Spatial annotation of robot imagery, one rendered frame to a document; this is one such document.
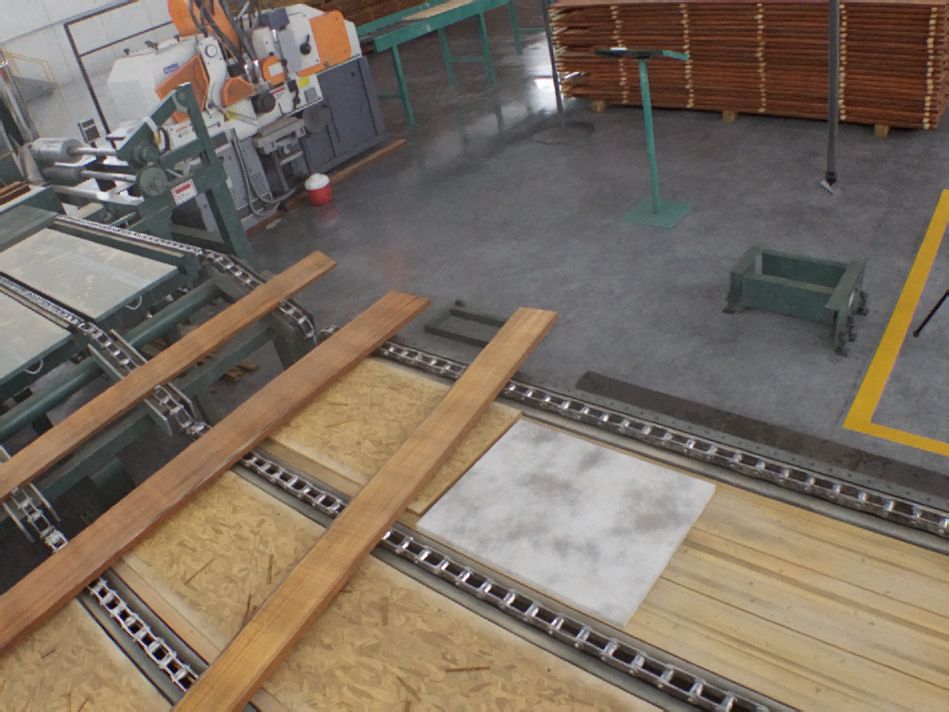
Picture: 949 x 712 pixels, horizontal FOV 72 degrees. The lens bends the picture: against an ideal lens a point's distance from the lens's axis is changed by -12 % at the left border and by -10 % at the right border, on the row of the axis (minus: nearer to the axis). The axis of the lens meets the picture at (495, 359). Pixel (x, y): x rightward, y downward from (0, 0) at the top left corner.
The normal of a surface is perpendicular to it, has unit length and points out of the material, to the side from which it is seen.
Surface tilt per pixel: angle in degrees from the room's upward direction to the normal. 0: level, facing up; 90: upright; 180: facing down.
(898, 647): 0
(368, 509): 0
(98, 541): 0
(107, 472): 90
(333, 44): 90
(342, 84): 90
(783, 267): 90
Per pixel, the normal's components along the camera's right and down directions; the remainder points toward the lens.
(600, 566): -0.18, -0.81
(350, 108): 0.78, 0.23
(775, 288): -0.60, 0.55
